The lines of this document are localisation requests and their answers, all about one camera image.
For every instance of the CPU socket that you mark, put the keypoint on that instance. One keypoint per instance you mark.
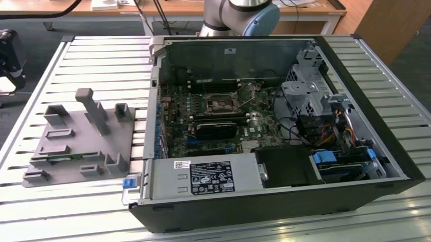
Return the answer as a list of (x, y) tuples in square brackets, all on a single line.
[(222, 104)]

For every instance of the black expansion slot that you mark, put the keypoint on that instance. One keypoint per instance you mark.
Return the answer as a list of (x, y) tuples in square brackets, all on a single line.
[(206, 152)]

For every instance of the white box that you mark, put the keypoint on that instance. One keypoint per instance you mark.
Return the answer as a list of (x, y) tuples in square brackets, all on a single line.
[(101, 4)]

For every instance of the wooden desk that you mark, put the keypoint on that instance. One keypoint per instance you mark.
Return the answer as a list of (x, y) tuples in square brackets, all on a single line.
[(111, 11)]

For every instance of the grey parts rack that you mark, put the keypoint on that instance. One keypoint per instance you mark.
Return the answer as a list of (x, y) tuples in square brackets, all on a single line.
[(84, 141)]

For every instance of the green RAM stick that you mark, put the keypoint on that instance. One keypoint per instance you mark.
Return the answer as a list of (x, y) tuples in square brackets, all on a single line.
[(75, 156)]

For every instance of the blue case latch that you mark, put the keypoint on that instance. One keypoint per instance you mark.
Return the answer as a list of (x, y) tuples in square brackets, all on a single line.
[(130, 183)]

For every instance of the small white case sticker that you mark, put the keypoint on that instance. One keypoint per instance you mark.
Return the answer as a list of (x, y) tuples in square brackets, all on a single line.
[(229, 51)]

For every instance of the white barcode sticker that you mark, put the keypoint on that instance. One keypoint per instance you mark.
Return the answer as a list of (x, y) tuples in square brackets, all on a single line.
[(182, 164)]

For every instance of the grey power supply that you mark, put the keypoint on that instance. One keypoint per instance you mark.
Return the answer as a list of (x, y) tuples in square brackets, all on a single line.
[(169, 176)]

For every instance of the metal locking lever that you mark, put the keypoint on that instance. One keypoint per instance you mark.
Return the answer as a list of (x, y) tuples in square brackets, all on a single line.
[(251, 99)]

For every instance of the black rating label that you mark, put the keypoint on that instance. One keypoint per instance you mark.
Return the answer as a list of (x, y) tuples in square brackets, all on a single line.
[(213, 179)]

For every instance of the small silver heatsink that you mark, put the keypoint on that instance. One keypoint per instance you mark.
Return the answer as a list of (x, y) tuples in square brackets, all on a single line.
[(251, 146)]

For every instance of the green motherboard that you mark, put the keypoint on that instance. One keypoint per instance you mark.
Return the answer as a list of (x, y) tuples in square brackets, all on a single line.
[(266, 126)]

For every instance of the silver drive cage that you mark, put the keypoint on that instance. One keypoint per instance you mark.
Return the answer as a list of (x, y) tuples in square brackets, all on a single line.
[(303, 95)]

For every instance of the white papers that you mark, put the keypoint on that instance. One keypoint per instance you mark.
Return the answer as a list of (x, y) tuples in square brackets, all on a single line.
[(299, 2)]

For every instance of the black open PC case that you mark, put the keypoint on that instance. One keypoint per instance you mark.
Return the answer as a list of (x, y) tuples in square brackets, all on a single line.
[(235, 216)]

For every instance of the hard disk in blue carrier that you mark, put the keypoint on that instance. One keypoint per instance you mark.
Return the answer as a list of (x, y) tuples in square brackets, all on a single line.
[(323, 157)]

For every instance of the wooden cabinet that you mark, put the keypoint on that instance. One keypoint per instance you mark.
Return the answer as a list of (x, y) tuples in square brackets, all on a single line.
[(387, 30)]

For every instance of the blue plastic clip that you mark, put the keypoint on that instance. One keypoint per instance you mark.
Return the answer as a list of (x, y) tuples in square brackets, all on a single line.
[(371, 154)]

